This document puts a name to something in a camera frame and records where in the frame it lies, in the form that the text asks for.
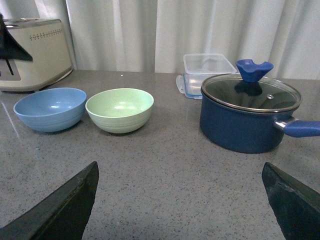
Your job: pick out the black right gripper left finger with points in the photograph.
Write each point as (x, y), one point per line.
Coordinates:
(63, 215)

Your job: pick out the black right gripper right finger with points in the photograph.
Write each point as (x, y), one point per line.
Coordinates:
(295, 205)

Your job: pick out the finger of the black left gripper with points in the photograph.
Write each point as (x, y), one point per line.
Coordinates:
(10, 49)

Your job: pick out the green plastic bowl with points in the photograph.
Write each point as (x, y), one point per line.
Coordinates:
(120, 110)

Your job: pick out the blue plastic bowl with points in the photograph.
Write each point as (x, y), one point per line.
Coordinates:
(52, 110)

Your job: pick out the cream two-slot toaster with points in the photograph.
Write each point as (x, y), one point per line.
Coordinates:
(44, 39)

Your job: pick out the dark blue saucepan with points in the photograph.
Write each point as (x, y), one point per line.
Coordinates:
(252, 132)

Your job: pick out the glass lid blue knob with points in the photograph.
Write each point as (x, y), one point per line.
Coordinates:
(250, 90)

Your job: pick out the white curtain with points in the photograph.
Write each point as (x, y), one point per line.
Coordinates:
(154, 35)

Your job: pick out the clear container lid blue seal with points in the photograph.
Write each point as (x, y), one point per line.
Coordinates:
(190, 85)

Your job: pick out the clear plastic food container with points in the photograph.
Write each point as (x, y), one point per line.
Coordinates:
(207, 64)

